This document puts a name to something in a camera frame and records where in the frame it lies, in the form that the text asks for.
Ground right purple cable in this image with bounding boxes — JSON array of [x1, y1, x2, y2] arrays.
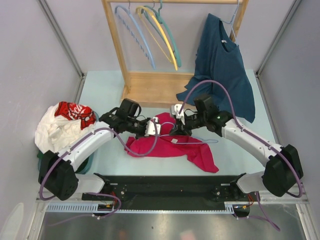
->
[[178, 79, 303, 231]]

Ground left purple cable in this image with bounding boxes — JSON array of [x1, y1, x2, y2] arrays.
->
[[39, 117, 162, 221]]

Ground white and red shirt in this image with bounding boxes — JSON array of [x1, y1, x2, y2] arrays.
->
[[34, 101, 98, 156]]

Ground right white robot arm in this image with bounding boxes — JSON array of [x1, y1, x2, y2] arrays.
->
[[169, 94, 304, 201]]

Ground light blue wire hanger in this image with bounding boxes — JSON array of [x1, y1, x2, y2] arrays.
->
[[222, 0, 242, 46]]

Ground dark blue t shirt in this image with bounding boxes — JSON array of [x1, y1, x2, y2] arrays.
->
[[176, 13, 256, 123]]

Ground light blue notched hanger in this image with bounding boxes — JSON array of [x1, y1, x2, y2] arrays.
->
[[114, 5, 156, 70]]

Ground teal laundry basket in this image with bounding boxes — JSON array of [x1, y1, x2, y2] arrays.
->
[[37, 111, 102, 176]]

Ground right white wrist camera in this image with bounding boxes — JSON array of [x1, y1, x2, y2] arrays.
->
[[169, 103, 185, 125]]

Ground pink t shirt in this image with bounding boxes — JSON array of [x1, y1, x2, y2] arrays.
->
[[124, 112, 220, 174]]

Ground yellow hanger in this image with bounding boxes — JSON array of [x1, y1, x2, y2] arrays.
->
[[134, 6, 180, 71]]

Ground white slotted cable duct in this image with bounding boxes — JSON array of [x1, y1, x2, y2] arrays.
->
[[46, 202, 235, 214]]

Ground thin blue hanger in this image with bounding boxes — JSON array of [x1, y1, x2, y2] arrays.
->
[[156, 121, 220, 145]]

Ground wooden clothes rack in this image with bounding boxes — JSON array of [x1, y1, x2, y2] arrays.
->
[[102, 0, 249, 108]]

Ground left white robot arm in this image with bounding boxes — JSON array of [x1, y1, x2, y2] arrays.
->
[[38, 98, 161, 201]]

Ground teal hanger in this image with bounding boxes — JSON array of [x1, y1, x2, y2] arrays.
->
[[143, 0, 182, 68]]

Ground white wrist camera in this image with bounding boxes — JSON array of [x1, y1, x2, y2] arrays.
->
[[145, 117, 161, 136], [169, 103, 185, 125]]

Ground purple cable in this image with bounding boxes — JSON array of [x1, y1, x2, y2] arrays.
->
[[178, 79, 303, 231], [39, 117, 162, 221]]

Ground green garment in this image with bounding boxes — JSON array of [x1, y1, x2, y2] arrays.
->
[[37, 150, 44, 162]]

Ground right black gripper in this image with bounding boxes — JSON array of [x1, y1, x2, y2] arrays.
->
[[169, 113, 207, 137]]

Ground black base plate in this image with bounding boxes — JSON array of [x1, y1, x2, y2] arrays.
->
[[81, 175, 257, 211]]

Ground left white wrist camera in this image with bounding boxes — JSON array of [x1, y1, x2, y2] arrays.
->
[[145, 117, 161, 136]]

